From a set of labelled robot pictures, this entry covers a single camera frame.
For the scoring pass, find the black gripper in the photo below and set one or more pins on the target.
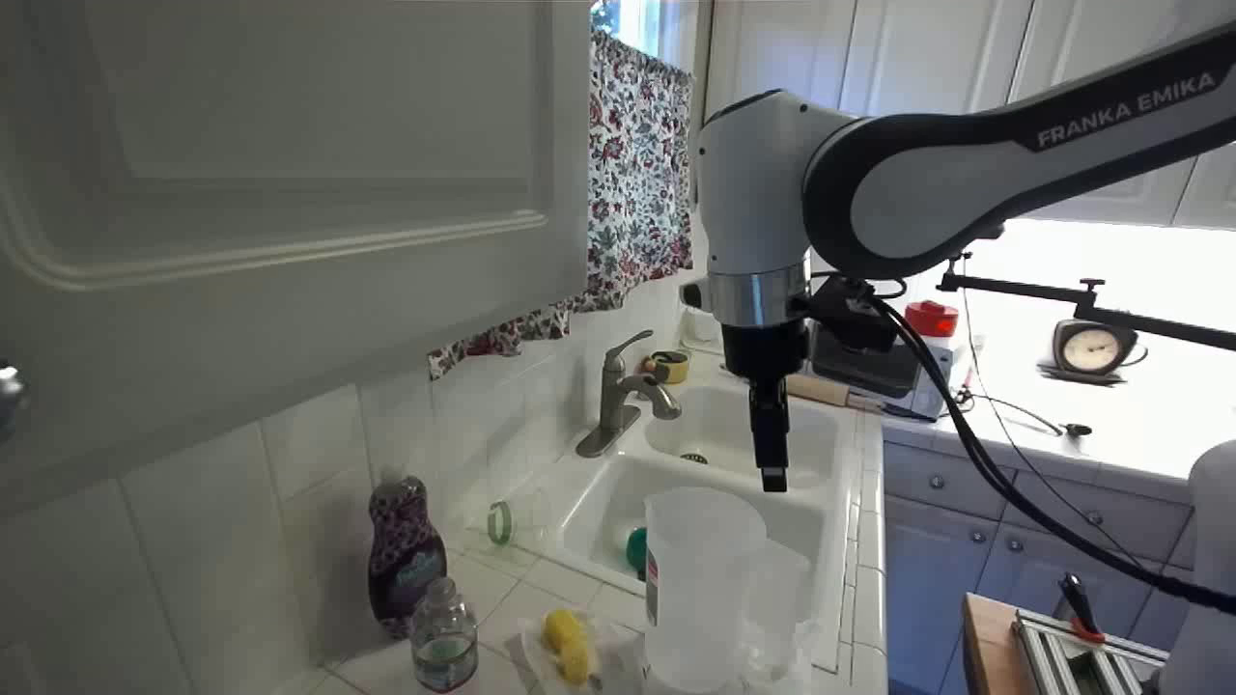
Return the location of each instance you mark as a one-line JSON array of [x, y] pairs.
[[764, 358]]

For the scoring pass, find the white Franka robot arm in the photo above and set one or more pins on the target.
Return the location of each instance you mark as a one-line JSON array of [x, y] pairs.
[[808, 205]]

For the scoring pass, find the white double kitchen sink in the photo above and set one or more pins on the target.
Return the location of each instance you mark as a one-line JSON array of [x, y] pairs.
[[584, 509]]

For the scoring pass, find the brushed metal sink faucet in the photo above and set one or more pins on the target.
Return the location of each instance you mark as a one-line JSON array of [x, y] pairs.
[[616, 405]]

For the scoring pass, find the clear plastic measuring pitcher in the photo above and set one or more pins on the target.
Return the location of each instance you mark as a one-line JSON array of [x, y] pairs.
[[724, 600]]

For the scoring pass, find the red lidded container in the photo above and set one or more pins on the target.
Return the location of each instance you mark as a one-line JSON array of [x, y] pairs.
[[932, 324]]

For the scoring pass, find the blue lower kitchen cabinets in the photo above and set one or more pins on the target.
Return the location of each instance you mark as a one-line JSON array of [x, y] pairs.
[[946, 537]]

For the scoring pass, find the floral patterned curtain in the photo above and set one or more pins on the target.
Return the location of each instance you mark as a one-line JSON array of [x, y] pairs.
[[639, 197]]

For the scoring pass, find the yellow sponge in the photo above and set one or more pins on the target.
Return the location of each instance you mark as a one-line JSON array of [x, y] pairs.
[[567, 640]]

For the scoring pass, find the analog kitchen scale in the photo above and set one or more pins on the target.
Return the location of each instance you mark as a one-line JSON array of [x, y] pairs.
[[1085, 351]]

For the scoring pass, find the dark floral soap bottle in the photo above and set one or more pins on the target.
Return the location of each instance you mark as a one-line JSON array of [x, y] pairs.
[[405, 551]]

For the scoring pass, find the small clear water bottle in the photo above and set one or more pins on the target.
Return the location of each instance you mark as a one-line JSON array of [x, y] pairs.
[[446, 640]]

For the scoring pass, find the white upper cabinet door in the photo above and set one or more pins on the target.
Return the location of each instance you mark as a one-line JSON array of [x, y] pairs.
[[220, 205]]

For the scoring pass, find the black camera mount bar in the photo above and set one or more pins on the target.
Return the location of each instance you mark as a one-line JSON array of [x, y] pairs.
[[1085, 308]]

